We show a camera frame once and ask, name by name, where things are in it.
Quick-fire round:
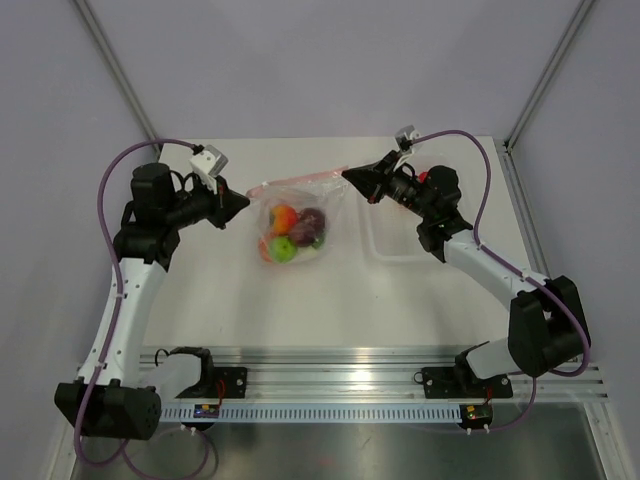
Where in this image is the dark red apple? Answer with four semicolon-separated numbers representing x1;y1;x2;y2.
299;208;327;233

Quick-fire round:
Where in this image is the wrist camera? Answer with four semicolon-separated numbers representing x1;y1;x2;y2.
395;125;420;159
189;145;229;194

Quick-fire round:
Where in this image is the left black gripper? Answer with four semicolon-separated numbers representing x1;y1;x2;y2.
164;174;249;230

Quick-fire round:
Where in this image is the right circuit board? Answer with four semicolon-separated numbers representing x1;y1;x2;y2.
462;404;493;422

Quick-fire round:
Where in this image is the white slotted cable duct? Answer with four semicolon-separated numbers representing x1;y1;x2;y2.
160;402;462;424

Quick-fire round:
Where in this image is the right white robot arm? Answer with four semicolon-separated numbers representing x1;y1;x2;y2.
342;151;591;396

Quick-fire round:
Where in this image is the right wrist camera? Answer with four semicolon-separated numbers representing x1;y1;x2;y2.
395;125;420;159

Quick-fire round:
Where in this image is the dark purple fruit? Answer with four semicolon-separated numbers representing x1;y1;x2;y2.
288;222;317;248

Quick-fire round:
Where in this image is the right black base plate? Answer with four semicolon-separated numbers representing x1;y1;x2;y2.
412;366;513;400

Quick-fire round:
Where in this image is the left circuit board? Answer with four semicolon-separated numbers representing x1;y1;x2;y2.
193;404;220;419

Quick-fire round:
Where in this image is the purple cable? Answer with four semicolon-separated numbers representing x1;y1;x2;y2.
407;129;592;434
73;139;221;476

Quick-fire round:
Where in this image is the white plastic basket tray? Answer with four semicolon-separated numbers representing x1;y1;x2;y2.
360;152;451;264

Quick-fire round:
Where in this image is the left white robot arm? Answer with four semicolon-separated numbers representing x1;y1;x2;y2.
54;163;249;440

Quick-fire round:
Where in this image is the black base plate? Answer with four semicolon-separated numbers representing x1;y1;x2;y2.
412;366;513;400
177;365;248;400

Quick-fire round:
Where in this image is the aluminium rail frame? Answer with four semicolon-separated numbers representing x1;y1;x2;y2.
74;324;609;404

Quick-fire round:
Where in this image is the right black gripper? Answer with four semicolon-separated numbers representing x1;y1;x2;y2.
344;151;435;222

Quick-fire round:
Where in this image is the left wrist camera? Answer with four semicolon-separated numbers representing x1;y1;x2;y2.
189;145;229;194

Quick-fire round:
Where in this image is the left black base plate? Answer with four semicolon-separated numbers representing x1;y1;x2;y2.
177;365;248;400

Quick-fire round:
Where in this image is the clear zip top bag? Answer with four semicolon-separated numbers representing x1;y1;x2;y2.
246;167;349;265

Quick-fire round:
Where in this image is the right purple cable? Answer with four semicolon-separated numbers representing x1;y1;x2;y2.
407;129;592;434

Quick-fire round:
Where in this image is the circuit board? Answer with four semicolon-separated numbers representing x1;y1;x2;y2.
462;404;493;422
193;404;220;419

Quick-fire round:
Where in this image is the white radish with leaves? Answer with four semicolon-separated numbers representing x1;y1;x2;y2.
298;235;326;261

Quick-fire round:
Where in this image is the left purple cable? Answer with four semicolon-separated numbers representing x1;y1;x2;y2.
73;139;221;476

